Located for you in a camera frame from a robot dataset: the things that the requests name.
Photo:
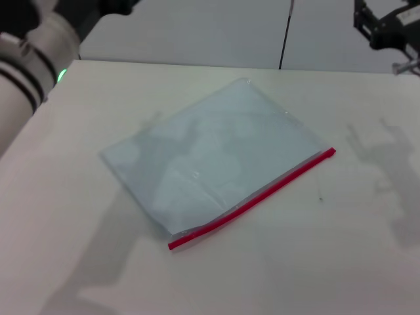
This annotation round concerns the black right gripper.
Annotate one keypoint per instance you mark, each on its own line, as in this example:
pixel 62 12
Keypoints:
pixel 393 29

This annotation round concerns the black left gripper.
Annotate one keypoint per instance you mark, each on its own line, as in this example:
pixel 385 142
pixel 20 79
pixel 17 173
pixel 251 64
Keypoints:
pixel 88 10

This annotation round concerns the clear document bag red zipper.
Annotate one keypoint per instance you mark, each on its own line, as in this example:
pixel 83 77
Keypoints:
pixel 213 157

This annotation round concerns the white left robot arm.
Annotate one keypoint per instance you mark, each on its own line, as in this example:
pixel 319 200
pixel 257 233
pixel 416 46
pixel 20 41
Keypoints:
pixel 29 65

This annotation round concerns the thin black vertical pole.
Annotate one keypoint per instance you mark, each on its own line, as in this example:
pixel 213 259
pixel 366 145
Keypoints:
pixel 285 33

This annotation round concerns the silver black left wrist camera housing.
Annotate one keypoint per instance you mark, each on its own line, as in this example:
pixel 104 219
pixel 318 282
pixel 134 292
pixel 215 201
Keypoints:
pixel 16 13

